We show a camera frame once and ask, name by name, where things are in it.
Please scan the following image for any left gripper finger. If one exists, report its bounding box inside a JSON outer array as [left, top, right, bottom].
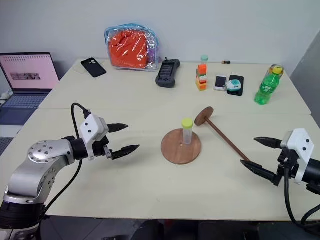
[[111, 144, 141, 161], [107, 122, 130, 134]]

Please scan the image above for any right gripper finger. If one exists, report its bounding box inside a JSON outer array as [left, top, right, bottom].
[[239, 159, 279, 186], [253, 136, 283, 151]]

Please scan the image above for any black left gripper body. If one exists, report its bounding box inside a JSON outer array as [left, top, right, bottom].
[[91, 134, 114, 160]]

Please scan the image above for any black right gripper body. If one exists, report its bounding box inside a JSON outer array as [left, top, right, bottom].
[[273, 148, 300, 187]]

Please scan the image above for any round wooden base disc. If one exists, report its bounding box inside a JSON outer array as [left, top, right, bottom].
[[160, 127, 202, 166]]

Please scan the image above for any wooden rod with disc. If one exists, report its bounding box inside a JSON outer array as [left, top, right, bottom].
[[194, 106, 252, 162]]

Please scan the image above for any green plastic bottle yellow cap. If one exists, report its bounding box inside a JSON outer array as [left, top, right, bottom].
[[254, 65, 283, 106]]

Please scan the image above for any clear tube yellow-green cap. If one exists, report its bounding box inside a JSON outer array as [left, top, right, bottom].
[[181, 118, 194, 146]]

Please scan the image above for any white teal small device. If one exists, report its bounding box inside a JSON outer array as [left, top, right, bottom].
[[225, 79, 242, 92]]

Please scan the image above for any dark grey handheld terminal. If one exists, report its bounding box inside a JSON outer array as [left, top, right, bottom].
[[155, 57, 181, 89]]

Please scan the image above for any black case with teal gadget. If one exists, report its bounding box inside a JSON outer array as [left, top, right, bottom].
[[226, 74, 245, 97]]

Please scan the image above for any orange cloth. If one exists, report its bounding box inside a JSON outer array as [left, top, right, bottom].
[[107, 30, 151, 69]]

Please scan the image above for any white smartphone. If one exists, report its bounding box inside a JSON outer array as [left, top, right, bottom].
[[213, 74, 229, 92]]

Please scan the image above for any purple item in bag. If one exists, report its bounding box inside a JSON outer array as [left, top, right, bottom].
[[148, 46, 159, 63]]

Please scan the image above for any dark rounded shape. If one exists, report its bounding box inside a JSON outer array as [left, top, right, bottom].
[[129, 219, 198, 240]]

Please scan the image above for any colourful toy block tower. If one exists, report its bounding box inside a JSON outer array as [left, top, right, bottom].
[[195, 64, 209, 92]]

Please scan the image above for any black ribbed mat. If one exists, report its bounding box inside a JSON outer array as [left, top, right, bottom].
[[0, 136, 13, 157]]

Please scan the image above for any clear zip bag blue trim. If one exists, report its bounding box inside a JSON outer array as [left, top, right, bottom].
[[104, 23, 161, 73]]

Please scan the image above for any open blue-grey laptop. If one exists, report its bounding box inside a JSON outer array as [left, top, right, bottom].
[[0, 51, 61, 126]]

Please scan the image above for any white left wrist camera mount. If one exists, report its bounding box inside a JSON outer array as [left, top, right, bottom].
[[78, 114, 110, 161]]

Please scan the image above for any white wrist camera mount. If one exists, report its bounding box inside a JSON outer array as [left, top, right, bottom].
[[279, 128, 315, 185], [78, 114, 110, 161]]

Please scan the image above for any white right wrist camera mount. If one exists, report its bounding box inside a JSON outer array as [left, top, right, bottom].
[[279, 128, 315, 185]]

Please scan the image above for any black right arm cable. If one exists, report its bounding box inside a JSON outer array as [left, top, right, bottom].
[[283, 157, 320, 227]]

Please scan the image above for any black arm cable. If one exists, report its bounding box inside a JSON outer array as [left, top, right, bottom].
[[44, 102, 91, 211], [283, 157, 320, 227]]

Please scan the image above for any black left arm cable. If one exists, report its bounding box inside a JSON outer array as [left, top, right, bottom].
[[44, 102, 91, 211]]

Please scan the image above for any black phone with camera rings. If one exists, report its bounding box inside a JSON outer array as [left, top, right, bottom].
[[80, 57, 107, 78]]

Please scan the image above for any white charger with cord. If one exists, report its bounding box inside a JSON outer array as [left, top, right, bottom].
[[0, 90, 14, 106]]

